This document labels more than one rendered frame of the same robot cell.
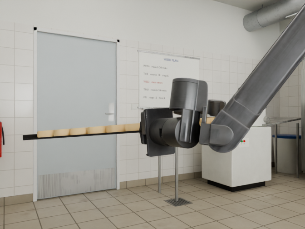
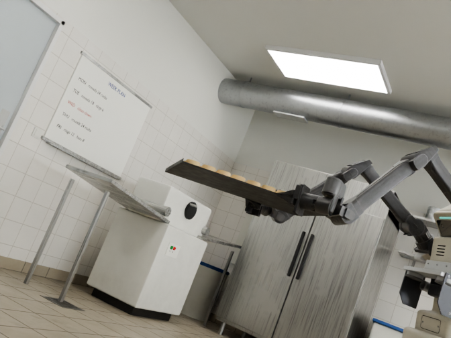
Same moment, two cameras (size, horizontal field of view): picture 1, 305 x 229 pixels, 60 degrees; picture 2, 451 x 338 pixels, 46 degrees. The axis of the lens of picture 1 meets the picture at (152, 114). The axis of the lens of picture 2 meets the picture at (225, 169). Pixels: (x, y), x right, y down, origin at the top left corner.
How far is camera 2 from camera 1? 1.42 m
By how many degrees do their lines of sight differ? 32
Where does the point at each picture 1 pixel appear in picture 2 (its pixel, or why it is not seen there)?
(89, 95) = not seen: outside the picture
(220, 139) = (349, 216)
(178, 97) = (333, 187)
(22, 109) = not seen: outside the picture
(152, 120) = (303, 192)
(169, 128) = (323, 201)
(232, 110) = (355, 205)
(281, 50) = (380, 186)
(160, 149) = (299, 211)
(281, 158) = (190, 294)
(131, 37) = (82, 29)
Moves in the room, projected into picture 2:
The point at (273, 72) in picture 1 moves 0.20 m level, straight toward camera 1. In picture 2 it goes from (374, 194) to (403, 190)
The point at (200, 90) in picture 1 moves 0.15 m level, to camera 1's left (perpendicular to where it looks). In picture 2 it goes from (342, 188) to (311, 170)
